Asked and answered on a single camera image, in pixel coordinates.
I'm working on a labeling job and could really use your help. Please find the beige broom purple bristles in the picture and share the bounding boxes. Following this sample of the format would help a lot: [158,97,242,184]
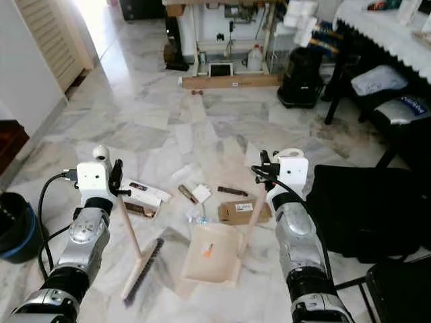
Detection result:
[92,145,166,302]

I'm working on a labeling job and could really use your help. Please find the black piano bench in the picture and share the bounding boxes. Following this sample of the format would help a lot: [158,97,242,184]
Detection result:
[323,53,431,170]

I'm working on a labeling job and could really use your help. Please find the white plastic jug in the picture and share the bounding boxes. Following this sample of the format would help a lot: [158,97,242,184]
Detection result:
[246,43,265,73]

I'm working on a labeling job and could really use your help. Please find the beige louvered door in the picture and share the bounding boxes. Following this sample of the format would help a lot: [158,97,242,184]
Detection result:
[14,0,94,93]

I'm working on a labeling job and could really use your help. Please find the black upright vacuum cleaner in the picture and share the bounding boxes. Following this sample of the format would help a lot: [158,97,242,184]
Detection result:
[164,16,191,72]

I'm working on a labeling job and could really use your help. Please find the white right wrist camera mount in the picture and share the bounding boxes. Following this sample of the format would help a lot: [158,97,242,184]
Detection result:
[269,156,310,203]

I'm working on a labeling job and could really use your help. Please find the white toilet paper pack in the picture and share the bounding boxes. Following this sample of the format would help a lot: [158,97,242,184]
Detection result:
[286,0,321,48]

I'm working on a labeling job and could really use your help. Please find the grey folded shirt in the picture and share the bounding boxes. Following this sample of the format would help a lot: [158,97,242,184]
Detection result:
[350,65,410,97]

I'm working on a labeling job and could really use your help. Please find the dark grey bin blue band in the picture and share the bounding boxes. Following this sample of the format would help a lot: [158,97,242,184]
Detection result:
[0,191,37,264]

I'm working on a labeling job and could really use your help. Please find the white paper sheet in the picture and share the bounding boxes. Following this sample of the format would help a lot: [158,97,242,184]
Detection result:
[161,164,197,190]

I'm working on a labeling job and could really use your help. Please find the dark green packet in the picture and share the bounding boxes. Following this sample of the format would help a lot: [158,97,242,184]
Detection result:
[366,0,402,11]

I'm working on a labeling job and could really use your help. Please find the dark wooden staircase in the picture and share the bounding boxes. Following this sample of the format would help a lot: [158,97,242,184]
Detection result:
[0,119,28,190]

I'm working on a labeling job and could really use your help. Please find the shiny brown packet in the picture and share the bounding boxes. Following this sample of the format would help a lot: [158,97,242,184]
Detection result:
[124,200,160,220]

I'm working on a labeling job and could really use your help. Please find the short brown bar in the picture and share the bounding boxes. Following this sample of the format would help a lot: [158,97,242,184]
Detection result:
[178,184,200,205]

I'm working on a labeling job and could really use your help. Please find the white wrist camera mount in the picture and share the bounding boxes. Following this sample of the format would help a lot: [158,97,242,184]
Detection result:
[269,156,310,203]
[75,161,114,209]

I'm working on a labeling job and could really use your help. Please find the long dark brown bar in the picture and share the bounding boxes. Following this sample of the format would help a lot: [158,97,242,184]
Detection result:
[217,186,249,198]

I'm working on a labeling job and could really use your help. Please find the large black board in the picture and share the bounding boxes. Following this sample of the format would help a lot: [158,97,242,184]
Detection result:
[117,0,166,22]

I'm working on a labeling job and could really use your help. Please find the silver BitRobot bag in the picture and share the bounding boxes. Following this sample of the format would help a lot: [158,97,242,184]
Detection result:
[373,94,431,128]

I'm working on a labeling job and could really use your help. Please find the white sewing machine table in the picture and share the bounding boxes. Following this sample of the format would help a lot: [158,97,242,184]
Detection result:
[164,0,294,75]

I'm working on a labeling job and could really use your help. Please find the clear plastic wrapper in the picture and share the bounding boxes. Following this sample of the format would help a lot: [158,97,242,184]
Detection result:
[187,209,213,227]

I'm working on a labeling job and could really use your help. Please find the long cardboard box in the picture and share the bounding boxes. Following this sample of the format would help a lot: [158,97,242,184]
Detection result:
[180,72,284,90]

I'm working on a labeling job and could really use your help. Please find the white lace tablecloth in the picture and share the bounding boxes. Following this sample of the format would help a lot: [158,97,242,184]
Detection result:
[335,0,431,69]

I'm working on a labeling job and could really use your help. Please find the blue box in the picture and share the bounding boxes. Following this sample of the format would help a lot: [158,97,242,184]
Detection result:
[312,20,345,52]

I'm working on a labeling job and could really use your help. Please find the small labelled cardboard box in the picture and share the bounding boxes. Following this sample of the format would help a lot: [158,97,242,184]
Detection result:
[217,199,273,225]

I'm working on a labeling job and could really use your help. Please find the beige long-handled dustpan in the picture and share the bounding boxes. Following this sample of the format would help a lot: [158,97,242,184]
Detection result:
[180,147,304,288]

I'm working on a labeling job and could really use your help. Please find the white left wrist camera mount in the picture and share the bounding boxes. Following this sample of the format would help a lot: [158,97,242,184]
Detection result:
[75,161,114,209]

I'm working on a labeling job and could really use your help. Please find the white tag card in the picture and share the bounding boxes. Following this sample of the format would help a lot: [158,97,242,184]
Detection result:
[191,184,213,205]

